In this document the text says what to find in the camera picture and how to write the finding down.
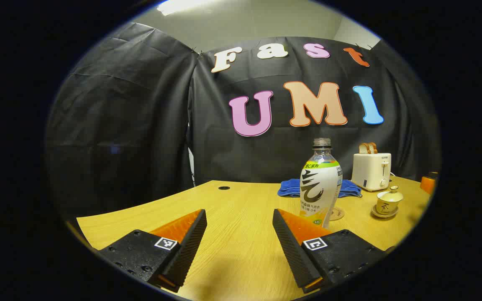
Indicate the cream teacup lid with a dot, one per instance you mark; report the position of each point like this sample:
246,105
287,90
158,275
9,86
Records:
390,195

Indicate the black backdrop cloth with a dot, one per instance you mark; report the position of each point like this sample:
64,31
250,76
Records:
132,125

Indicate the toast bread slice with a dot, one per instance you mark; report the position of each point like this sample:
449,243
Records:
373,147
363,148

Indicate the white toaster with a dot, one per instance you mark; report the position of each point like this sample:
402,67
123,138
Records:
368,171

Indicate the clear plastic water bottle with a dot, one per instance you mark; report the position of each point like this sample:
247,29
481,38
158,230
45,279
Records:
320,188

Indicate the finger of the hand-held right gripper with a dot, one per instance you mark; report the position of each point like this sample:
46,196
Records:
428,184

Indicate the blue folded towel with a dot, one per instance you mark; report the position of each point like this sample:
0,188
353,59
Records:
289,188

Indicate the cream ceramic saucer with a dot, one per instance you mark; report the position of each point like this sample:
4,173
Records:
375,213

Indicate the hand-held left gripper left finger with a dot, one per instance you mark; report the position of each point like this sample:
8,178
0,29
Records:
191,246

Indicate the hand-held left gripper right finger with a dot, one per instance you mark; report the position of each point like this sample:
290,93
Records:
289,246

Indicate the cream ceramic teacup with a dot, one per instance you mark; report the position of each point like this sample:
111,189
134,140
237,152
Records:
386,207

